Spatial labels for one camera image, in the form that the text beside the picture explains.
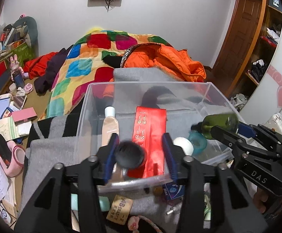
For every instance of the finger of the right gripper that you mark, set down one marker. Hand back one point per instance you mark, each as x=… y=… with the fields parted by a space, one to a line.
x=246 y=130
x=231 y=140

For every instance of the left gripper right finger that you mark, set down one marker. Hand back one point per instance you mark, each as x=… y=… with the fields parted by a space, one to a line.
x=214 y=198

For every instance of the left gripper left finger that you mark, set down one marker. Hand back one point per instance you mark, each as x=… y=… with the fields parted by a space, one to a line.
x=49 y=208

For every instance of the dark green spray bottle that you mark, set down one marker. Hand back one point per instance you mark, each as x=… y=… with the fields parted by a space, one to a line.
x=227 y=122

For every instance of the teal tape roll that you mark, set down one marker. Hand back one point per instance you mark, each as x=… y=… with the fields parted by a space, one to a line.
x=198 y=141

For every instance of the white tape roll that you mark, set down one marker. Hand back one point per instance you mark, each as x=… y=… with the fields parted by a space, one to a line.
x=185 y=144

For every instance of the mint green tube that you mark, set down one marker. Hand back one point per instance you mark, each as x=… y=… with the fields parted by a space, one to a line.
x=102 y=200

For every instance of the red foil pouch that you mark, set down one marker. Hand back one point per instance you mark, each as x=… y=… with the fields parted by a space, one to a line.
x=149 y=126

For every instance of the clear plastic storage box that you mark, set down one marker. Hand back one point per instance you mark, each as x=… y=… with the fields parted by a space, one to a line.
x=185 y=103

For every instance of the beige cosmetic tube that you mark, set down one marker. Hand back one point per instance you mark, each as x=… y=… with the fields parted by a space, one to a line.
x=110 y=125

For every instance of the wooden tag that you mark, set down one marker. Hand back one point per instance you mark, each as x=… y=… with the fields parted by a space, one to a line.
x=120 y=210

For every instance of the pink headphones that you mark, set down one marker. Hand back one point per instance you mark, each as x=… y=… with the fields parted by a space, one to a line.
x=12 y=157

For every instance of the grey black blanket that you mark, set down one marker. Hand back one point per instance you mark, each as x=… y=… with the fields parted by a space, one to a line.
x=57 y=145

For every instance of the wooden door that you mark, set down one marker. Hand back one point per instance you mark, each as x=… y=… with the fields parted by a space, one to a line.
x=238 y=39

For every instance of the pink charm trinket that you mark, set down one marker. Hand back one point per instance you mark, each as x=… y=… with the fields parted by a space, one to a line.
x=142 y=224

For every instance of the orange puffer jacket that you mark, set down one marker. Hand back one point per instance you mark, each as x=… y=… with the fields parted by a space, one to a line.
x=175 y=63

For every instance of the wooden shelf unit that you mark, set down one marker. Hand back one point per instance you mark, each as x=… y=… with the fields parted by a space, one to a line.
x=259 y=47

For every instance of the pink flat box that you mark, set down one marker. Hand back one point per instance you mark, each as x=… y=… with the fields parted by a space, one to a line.
x=24 y=115

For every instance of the dark purple garment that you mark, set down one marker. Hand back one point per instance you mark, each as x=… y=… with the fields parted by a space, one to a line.
x=44 y=83

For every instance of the pink bunny figure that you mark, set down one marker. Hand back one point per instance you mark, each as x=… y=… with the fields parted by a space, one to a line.
x=18 y=76

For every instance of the red garment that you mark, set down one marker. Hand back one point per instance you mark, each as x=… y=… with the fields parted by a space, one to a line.
x=37 y=67

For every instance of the colourful checkered quilt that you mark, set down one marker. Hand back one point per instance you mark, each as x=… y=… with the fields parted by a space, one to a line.
x=84 y=65

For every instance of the green cardboard box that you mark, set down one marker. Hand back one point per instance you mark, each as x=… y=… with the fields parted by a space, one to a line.
x=24 y=53

